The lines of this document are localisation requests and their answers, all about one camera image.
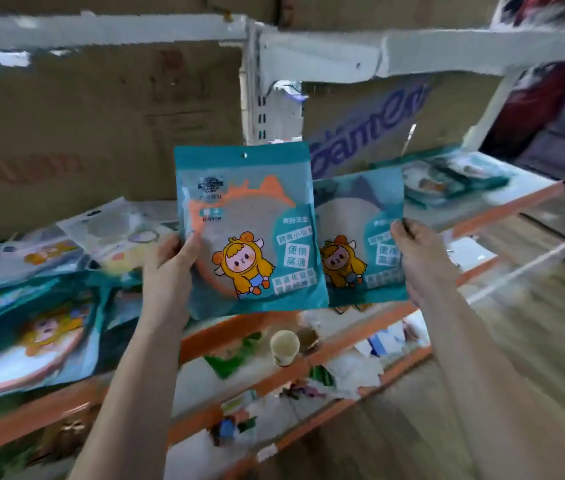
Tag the person's left hand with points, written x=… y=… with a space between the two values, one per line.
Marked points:
x=167 y=284

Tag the person's right hand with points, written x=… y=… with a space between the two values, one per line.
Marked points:
x=427 y=269

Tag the yellow hand mirror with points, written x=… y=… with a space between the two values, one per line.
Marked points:
x=127 y=259

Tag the stack of teal packets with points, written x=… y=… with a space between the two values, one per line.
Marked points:
x=482 y=172
x=427 y=187

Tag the teal packet white mirror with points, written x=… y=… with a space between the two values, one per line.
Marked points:
x=362 y=214

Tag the cream packaged hand mirror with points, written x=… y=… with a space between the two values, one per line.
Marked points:
x=102 y=219

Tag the white metal shelf orange trim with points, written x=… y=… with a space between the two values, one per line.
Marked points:
x=512 y=208
x=112 y=32

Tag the teal packet orange mirror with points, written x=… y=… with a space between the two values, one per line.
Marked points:
x=262 y=194

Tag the messy pile of teal packets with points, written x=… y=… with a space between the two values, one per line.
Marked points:
x=12 y=354

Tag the person's right forearm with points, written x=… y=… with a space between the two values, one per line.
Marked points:
x=492 y=394

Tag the person's left forearm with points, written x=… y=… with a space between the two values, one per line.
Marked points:
x=127 y=404

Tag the green snack packet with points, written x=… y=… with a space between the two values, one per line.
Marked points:
x=232 y=357

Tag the pile of white paper cards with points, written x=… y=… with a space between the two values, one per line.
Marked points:
x=352 y=369

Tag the beige paper cup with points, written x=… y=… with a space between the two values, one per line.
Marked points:
x=285 y=347

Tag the brown plastic cup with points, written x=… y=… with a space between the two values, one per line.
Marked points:
x=310 y=338

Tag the pile of colourful cards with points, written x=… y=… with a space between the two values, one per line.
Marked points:
x=227 y=429

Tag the cardboard sheet blue lettering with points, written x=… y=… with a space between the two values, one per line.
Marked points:
x=362 y=124

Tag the plain brown cardboard sheet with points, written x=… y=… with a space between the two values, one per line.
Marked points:
x=452 y=109

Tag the brown cardboard sheet red print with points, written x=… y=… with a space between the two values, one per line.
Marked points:
x=87 y=119

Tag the red fabric banner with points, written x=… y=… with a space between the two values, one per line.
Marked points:
x=537 y=104

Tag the brown cardboard box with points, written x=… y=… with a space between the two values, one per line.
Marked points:
x=387 y=9
x=112 y=3

